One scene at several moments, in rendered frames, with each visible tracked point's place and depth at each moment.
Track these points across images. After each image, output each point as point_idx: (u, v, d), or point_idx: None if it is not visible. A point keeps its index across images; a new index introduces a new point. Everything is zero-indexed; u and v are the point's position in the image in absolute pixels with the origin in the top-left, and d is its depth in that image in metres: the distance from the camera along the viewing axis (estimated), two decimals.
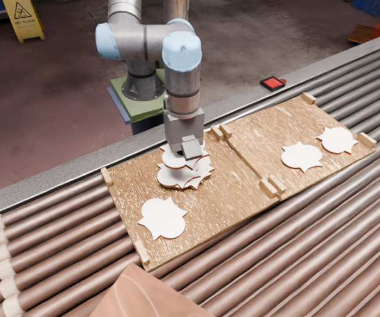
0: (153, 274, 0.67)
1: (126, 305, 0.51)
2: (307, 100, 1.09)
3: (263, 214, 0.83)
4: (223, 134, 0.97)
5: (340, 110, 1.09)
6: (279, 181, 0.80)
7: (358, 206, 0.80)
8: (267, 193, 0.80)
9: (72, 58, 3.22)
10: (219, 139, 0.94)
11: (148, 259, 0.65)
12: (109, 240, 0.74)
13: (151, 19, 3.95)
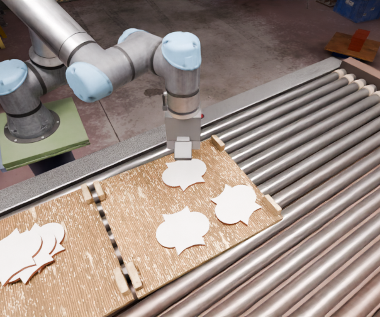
0: None
1: None
2: (216, 146, 0.90)
3: (121, 312, 0.64)
4: (97, 194, 0.78)
5: (255, 157, 0.90)
6: (135, 273, 0.61)
7: (238, 307, 0.61)
8: (119, 289, 0.61)
9: None
10: (87, 204, 0.75)
11: None
12: None
13: (121, 26, 3.76)
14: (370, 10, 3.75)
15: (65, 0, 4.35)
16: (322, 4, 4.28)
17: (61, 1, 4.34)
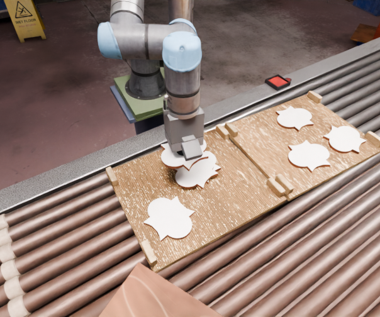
0: (160, 275, 0.66)
1: (134, 306, 0.50)
2: (313, 99, 1.08)
3: (270, 214, 0.82)
4: (229, 133, 0.96)
5: (346, 109, 1.08)
6: (286, 180, 0.79)
7: (367, 206, 0.79)
8: (275, 192, 0.79)
9: (73, 57, 3.21)
10: (224, 138, 0.93)
11: (156, 260, 0.64)
12: (114, 240, 0.73)
13: (152, 19, 3.94)
14: None
15: None
16: None
17: None
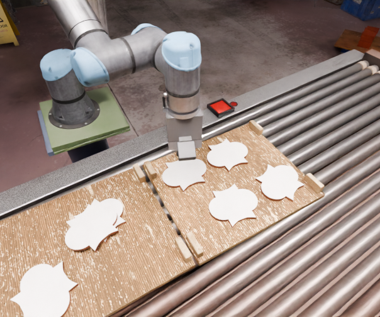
0: None
1: None
2: (255, 130, 0.95)
3: (180, 279, 0.69)
4: (148, 173, 0.83)
5: (291, 141, 0.95)
6: (196, 241, 0.66)
7: (292, 272, 0.66)
8: (182, 256, 0.66)
9: None
10: (140, 182, 0.80)
11: None
12: None
13: (132, 24, 3.81)
14: (377, 8, 3.80)
15: None
16: (329, 2, 4.33)
17: None
